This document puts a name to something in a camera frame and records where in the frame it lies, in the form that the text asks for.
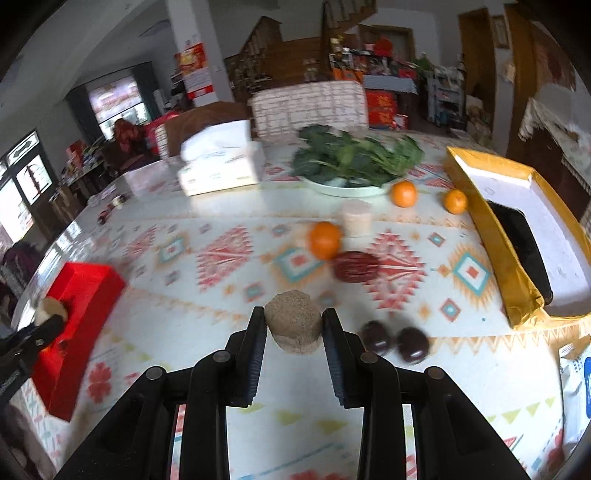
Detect green leafy vegetables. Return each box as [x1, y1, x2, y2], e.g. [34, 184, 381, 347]
[291, 124, 424, 188]

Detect dark round fruit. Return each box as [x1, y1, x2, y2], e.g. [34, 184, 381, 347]
[397, 327, 430, 364]
[360, 320, 393, 356]

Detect white blue packet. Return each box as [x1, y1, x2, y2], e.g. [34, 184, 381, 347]
[559, 335, 591, 458]

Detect black smartphone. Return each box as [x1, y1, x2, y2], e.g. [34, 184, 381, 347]
[488, 201, 554, 305]

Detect white patterned chair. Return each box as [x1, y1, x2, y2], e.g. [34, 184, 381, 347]
[250, 80, 369, 139]

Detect white tissue box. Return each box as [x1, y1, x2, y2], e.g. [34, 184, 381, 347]
[177, 120, 266, 196]

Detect dark red jujube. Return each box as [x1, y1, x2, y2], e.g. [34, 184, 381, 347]
[332, 251, 380, 283]

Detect orange tangerine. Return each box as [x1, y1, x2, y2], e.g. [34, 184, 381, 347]
[390, 180, 418, 208]
[308, 221, 342, 261]
[443, 189, 468, 215]

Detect beige yam chunk back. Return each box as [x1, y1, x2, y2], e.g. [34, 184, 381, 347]
[342, 199, 373, 238]

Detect small candies on table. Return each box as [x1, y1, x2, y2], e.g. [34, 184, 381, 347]
[97, 194, 129, 225]

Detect brown wooden chair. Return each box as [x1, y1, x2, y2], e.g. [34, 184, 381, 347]
[154, 101, 249, 159]

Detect white plate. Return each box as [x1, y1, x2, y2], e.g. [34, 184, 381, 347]
[300, 177, 394, 199]

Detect red cardboard box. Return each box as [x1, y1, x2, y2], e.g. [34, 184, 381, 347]
[32, 262, 125, 422]

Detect red wall calendar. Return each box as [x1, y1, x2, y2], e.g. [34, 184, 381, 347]
[175, 43, 214, 100]

